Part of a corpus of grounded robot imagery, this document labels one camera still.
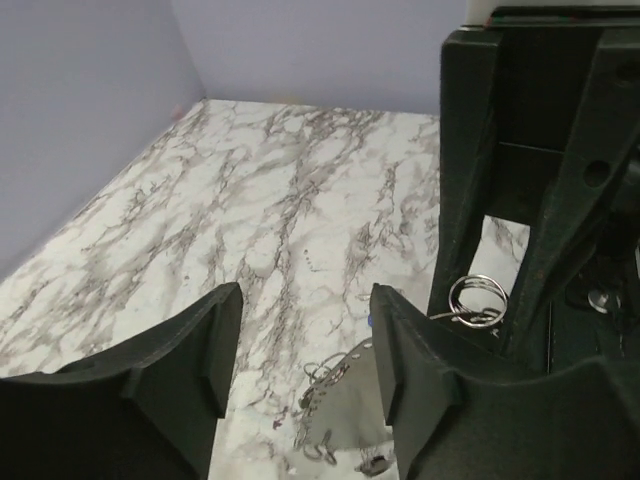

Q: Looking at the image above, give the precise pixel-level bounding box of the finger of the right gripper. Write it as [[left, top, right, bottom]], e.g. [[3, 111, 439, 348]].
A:
[[428, 27, 506, 314], [500, 27, 639, 355]]

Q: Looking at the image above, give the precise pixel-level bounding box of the steel key organizer plate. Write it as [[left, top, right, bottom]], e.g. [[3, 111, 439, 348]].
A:
[[294, 338, 395, 479]]

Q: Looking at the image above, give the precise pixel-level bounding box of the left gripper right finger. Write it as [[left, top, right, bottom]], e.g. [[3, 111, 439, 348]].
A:
[[370, 284, 639, 479]]

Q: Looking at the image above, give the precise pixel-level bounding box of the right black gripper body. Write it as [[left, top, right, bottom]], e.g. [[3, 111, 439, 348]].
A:
[[479, 1, 639, 370]]

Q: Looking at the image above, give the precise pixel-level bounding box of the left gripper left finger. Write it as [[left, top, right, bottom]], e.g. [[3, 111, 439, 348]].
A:
[[1, 282, 243, 479]]

